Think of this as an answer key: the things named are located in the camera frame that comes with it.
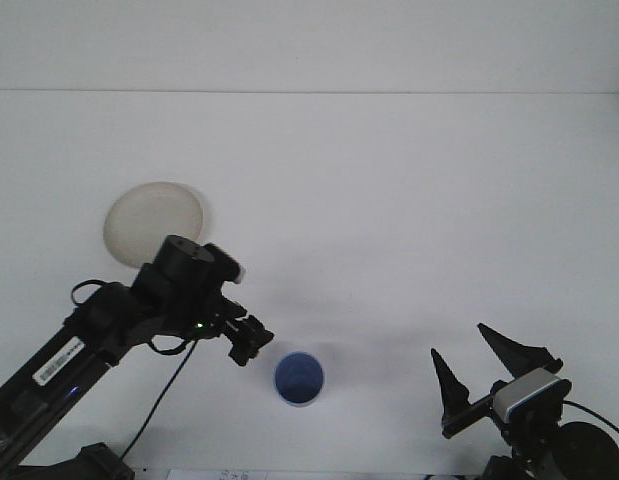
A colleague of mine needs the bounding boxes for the pale blue cup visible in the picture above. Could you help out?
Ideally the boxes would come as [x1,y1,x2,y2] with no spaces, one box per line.
[273,351,326,409]

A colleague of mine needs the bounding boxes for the pale round plate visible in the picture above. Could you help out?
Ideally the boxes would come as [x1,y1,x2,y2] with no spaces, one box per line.
[102,181,213,269]

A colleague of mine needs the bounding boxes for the white printed paper sheet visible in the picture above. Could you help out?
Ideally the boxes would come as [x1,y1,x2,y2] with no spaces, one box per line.
[166,467,483,480]

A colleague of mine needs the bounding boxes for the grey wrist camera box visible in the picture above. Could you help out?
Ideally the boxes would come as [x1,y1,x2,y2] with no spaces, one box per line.
[203,242,249,287]
[491,367,573,422]

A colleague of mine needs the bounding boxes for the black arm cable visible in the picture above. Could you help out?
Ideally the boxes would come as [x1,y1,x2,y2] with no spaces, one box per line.
[119,334,200,459]
[562,398,619,442]

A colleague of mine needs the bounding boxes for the short black cable loop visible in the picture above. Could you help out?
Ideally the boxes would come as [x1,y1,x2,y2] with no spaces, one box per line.
[70,279,110,308]

